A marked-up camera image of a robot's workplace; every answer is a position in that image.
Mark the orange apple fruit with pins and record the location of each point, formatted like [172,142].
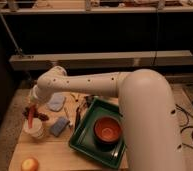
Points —
[30,164]

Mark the blue sponge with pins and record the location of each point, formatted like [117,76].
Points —
[59,126]

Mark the green square tray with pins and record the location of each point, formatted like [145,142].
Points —
[84,140]

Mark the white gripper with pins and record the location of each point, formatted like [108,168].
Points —
[32,100]

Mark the white paper cup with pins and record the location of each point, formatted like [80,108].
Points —
[37,129]

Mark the light blue cloth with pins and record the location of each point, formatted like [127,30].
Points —
[56,102]

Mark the wooden bench beam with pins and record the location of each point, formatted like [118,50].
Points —
[101,60]

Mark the orange bowl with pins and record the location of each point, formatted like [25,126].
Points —
[107,130]

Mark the metal leaning rod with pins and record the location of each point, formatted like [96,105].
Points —
[18,50]

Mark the yellow banana toy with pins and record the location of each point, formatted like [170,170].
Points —
[75,96]

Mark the dark red grape bunch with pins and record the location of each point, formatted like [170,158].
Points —
[41,116]

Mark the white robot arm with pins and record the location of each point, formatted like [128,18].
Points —
[146,102]

